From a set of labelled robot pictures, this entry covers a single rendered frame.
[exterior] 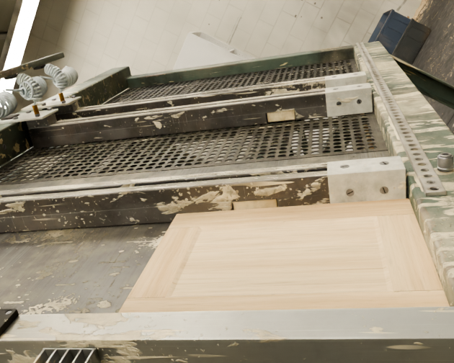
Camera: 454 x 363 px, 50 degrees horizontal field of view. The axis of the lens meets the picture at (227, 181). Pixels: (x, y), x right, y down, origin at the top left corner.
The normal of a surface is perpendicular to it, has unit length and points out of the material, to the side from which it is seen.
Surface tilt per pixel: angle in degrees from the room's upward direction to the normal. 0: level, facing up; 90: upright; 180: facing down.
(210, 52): 90
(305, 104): 90
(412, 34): 90
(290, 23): 90
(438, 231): 56
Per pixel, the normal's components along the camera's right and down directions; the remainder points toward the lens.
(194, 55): -0.14, 0.31
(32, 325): -0.16, -0.91
